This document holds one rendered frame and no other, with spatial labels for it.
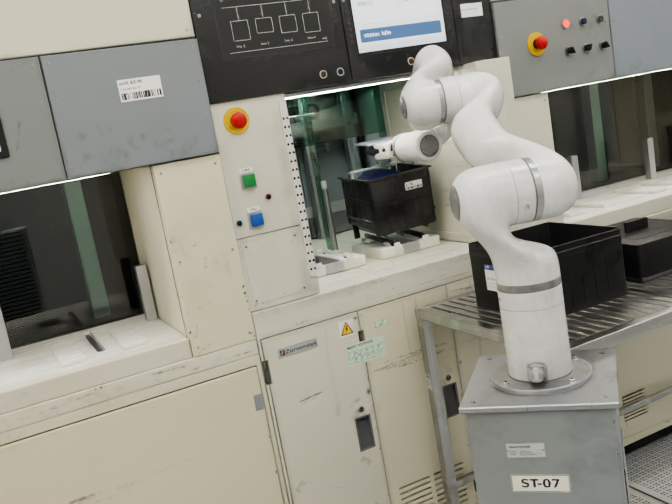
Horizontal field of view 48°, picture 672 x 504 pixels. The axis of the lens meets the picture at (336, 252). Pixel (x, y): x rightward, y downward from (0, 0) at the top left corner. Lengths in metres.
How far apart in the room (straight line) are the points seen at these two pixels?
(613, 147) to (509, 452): 1.99
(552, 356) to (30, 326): 1.45
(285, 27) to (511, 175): 0.83
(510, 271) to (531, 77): 1.06
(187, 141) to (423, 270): 0.76
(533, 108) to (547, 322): 1.07
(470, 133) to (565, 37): 0.98
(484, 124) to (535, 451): 0.63
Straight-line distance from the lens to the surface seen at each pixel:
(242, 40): 1.96
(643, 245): 2.13
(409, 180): 2.36
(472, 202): 1.38
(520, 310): 1.45
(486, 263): 1.99
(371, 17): 2.12
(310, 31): 2.03
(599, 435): 1.45
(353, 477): 2.20
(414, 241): 2.38
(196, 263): 1.90
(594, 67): 2.56
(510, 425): 1.45
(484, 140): 1.54
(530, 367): 1.48
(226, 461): 2.03
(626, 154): 3.31
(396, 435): 2.23
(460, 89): 1.73
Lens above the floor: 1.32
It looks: 10 degrees down
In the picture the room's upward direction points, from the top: 10 degrees counter-clockwise
